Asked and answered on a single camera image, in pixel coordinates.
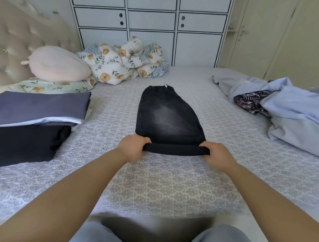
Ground person's left hand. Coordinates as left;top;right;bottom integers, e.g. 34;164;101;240
116;134;152;164

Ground person's right hand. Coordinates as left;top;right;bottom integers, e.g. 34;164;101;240
199;141;240;174

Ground bed with grey patterned sheet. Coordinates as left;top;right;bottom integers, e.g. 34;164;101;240
0;66;319;225

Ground dark purple patterned garment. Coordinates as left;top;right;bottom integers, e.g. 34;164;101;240
234;90;277;118

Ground white printed t-shirt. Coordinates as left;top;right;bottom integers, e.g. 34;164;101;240
0;116;83;128

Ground grey printed t-shirt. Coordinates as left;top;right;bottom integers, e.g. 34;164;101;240
0;91;92;126

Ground black shorts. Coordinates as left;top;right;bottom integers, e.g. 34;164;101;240
0;125;73;168

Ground person's right forearm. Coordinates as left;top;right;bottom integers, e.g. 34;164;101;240
227;164;319;242

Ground person's left forearm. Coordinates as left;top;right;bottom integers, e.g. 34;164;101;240
0;150;128;242

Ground floral bunched quilt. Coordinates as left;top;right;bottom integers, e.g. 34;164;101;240
144;42;170;78

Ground floral pillow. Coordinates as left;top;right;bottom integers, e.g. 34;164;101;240
0;77;98;95

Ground pink plush pillow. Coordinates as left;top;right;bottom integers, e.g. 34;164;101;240
20;45;93;83

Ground white door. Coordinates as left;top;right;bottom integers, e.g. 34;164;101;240
219;0;319;90

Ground white wardrobe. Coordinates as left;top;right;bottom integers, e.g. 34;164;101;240
70;0;235;68

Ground beige tufted headboard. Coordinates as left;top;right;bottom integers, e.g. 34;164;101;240
0;0;83;88

